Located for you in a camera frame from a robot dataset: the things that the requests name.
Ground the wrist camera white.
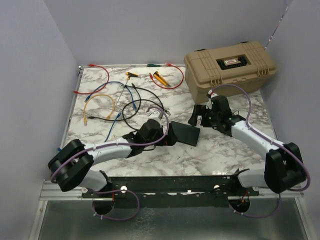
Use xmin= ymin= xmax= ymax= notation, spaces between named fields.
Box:
xmin=206 ymin=89 xmax=219 ymax=110
xmin=148 ymin=109 xmax=164 ymax=124

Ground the yellow black T-handle wrench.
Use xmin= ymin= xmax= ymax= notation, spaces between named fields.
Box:
xmin=114 ymin=71 xmax=139 ymax=104

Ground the black network switch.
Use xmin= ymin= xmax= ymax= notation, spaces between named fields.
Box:
xmin=171 ymin=121 xmax=200 ymax=147

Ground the red ethernet cable left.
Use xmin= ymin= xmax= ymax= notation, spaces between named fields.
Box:
xmin=73 ymin=63 xmax=111 ymax=95

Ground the black braided ethernet cable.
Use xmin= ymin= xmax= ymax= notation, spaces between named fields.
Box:
xmin=121 ymin=83 xmax=171 ymax=132

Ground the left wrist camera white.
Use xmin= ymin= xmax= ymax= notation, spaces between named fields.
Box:
xmin=148 ymin=109 xmax=164 ymax=124

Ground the red ethernet cable right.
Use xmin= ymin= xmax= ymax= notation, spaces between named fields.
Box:
xmin=148 ymin=62 xmax=185 ymax=89

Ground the thin black cable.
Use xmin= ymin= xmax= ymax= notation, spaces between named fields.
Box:
xmin=88 ymin=115 xmax=126 ymax=122

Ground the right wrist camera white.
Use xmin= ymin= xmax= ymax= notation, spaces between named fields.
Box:
xmin=206 ymin=89 xmax=219 ymax=110

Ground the blue ethernet cable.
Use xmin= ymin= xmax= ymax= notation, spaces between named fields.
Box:
xmin=84 ymin=81 xmax=138 ymax=143

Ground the yellow ethernet cable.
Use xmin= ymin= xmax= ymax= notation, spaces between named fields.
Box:
xmin=83 ymin=93 xmax=116 ymax=126

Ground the black mounting rail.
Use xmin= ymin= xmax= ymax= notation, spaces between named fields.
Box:
xmin=80 ymin=174 xmax=263 ymax=212

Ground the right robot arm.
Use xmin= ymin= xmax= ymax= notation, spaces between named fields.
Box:
xmin=188 ymin=95 xmax=308 ymax=196

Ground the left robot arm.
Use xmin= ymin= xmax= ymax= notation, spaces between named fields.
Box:
xmin=47 ymin=119 xmax=178 ymax=198

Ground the green handled screwdriver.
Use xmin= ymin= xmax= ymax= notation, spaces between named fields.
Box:
xmin=132 ymin=63 xmax=167 ymax=68

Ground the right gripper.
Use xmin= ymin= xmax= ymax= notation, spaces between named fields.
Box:
xmin=188 ymin=104 xmax=220 ymax=128

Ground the tan plastic toolbox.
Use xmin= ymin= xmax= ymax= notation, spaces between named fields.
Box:
xmin=184 ymin=41 xmax=277 ymax=104

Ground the red ethernet cable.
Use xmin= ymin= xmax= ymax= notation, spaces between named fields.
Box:
xmin=148 ymin=62 xmax=185 ymax=89
xmin=73 ymin=63 xmax=111 ymax=95

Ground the yellow black utility knife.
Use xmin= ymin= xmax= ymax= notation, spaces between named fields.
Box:
xmin=153 ymin=71 xmax=170 ymax=87

